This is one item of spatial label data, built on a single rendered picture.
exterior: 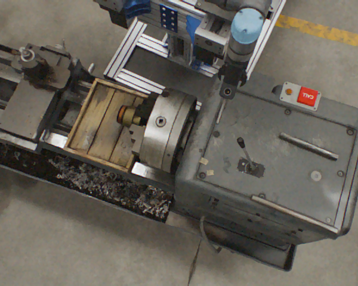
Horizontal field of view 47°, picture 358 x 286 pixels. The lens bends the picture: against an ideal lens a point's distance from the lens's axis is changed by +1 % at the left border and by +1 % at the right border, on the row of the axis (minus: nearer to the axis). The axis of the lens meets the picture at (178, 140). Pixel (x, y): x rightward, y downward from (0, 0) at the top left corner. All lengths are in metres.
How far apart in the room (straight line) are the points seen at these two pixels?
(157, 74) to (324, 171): 1.51
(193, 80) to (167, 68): 0.19
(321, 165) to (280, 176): 0.14
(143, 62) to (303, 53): 1.14
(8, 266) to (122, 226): 0.70
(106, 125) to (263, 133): 0.73
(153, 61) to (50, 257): 1.37
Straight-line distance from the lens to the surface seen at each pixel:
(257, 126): 1.44
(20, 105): 1.87
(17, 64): 2.04
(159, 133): 1.44
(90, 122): 1.86
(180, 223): 2.06
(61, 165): 2.19
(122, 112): 1.60
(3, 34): 3.29
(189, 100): 1.50
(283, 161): 1.42
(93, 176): 2.10
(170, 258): 2.59
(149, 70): 2.69
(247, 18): 1.08
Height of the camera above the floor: 2.59
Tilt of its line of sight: 72 degrees down
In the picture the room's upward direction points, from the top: straight up
